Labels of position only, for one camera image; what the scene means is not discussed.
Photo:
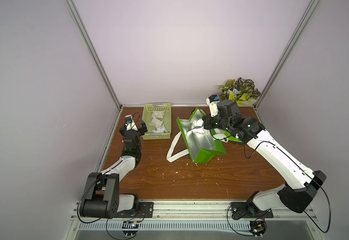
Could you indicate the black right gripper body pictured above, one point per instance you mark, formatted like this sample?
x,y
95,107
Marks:
x,y
208,122

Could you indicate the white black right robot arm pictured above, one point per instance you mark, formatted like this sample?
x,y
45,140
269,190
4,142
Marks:
x,y
301,183

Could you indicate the small circuit board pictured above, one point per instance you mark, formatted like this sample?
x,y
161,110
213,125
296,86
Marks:
x,y
258,227
130,228

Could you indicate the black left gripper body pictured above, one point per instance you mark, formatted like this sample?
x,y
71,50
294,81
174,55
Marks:
x,y
139,132

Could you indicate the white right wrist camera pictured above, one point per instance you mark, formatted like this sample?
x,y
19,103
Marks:
x,y
212,102

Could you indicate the artificial flower plant bouquet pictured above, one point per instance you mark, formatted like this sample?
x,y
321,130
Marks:
x,y
240,91

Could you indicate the small circuit board right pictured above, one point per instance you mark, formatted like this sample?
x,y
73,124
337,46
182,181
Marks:
x,y
258,227

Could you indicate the light green perforated basket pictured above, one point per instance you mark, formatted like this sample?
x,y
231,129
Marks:
x,y
147,112

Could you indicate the green insulated delivery bag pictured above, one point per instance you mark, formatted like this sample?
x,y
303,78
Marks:
x,y
201,145

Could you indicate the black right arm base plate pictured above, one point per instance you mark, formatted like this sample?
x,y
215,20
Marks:
x,y
241,210

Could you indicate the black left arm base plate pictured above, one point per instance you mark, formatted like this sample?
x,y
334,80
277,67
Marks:
x,y
144,210

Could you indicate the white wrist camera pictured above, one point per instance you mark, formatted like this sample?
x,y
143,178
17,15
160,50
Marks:
x,y
130,123
212,102

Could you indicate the aluminium front frame rail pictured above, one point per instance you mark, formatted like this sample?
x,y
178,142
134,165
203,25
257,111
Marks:
x,y
214,210

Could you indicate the white ice pack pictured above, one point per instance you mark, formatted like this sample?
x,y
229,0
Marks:
x,y
156,123
158,114
161,129

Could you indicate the small circuit board left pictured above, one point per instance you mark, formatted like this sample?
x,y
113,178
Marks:
x,y
130,228

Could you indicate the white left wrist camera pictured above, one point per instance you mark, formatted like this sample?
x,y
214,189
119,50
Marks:
x,y
130,123

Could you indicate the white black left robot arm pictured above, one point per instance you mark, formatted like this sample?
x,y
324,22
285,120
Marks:
x,y
101,197

